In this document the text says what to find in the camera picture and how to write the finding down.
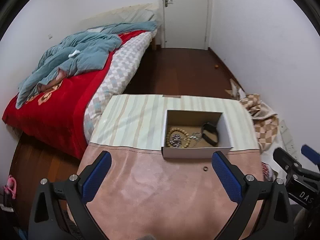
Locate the white cardboard box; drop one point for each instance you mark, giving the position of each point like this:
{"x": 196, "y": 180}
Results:
{"x": 182, "y": 134}

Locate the teal fleece blanket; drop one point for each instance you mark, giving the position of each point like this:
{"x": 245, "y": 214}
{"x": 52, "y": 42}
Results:
{"x": 76, "y": 54}

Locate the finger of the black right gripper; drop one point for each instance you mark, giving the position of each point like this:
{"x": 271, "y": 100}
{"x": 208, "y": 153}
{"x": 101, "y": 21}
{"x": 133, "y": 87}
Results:
{"x": 311, "y": 154}
{"x": 288, "y": 164}

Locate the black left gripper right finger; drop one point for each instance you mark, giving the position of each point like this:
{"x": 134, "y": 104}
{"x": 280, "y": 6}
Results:
{"x": 229, "y": 175}

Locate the black smart band watch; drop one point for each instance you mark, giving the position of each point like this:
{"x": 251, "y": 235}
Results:
{"x": 210, "y": 134}

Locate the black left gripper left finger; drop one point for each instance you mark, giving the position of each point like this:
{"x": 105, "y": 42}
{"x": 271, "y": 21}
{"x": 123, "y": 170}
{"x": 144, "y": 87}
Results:
{"x": 93, "y": 175}

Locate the pink clothes hanger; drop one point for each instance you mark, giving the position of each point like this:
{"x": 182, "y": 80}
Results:
{"x": 11, "y": 187}

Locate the white door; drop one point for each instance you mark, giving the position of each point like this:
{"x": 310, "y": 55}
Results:
{"x": 185, "y": 23}

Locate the brown checkered cloth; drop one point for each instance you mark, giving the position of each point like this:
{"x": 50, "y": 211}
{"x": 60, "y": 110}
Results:
{"x": 265, "y": 120}

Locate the white printed plastic bag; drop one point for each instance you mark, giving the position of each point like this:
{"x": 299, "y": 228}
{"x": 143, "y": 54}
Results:
{"x": 270, "y": 167}

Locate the red bed blanket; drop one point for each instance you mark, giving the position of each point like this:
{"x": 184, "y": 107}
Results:
{"x": 56, "y": 116}

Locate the white headboard pillow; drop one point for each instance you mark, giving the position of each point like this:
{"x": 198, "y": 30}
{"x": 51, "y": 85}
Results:
{"x": 130, "y": 14}

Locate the torn cardboard pieces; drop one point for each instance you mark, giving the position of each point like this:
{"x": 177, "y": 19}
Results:
{"x": 236, "y": 92}

